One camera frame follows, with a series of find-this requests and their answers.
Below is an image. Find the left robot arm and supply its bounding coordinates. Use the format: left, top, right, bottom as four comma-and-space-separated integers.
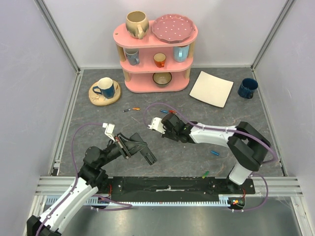
27, 133, 157, 236

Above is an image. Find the pink three-tier shelf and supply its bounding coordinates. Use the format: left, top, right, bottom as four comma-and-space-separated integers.
113, 23, 198, 93

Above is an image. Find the beige ceramic mug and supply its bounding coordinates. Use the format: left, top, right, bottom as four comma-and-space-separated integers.
126, 11, 150, 39

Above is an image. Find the light blue mug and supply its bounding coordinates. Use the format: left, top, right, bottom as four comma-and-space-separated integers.
173, 45, 189, 62

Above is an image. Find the small orange cup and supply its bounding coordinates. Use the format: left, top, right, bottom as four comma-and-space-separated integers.
153, 53, 166, 68

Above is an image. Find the dark blue mug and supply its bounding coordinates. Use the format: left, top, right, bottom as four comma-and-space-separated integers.
238, 78, 258, 99

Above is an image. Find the beige round saucer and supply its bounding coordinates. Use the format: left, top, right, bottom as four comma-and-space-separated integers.
89, 80, 122, 106

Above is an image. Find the white cable duct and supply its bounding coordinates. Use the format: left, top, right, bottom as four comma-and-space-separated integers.
45, 195, 233, 206

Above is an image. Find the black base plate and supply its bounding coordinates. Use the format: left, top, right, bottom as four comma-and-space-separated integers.
98, 177, 255, 202

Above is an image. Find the square white plate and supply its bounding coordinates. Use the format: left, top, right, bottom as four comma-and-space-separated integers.
189, 71, 234, 108

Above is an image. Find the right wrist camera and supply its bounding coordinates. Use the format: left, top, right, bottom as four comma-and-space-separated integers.
148, 117, 165, 134

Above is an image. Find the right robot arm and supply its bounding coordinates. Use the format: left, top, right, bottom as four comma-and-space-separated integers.
158, 113, 271, 194

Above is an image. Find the grey blue mug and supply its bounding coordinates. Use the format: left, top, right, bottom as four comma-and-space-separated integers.
125, 48, 140, 66

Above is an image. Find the blue metallic battery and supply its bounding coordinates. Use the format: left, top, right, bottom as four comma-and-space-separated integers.
211, 150, 220, 156

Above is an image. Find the purple cable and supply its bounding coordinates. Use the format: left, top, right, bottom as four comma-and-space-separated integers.
143, 102, 279, 212
35, 122, 133, 236

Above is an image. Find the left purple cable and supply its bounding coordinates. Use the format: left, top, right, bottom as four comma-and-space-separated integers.
35, 122, 133, 236

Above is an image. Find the blue mug cream interior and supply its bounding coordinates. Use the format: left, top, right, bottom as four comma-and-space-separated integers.
92, 77, 115, 99

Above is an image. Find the pink dotted plate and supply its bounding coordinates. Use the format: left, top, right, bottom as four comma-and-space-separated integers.
152, 14, 195, 43

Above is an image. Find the dark patterned bowl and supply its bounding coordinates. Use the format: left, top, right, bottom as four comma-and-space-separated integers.
153, 72, 172, 87

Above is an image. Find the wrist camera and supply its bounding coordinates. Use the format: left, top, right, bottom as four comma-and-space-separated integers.
102, 123, 115, 141
148, 117, 165, 134

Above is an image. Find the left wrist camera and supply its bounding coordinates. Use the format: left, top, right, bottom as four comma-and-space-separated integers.
102, 123, 115, 141

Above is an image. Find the green battery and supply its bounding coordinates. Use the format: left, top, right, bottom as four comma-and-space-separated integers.
202, 171, 209, 178

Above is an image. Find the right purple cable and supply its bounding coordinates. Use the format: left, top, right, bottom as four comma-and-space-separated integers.
143, 102, 279, 212

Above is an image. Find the black remote control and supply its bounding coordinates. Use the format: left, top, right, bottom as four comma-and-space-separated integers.
130, 133, 157, 165

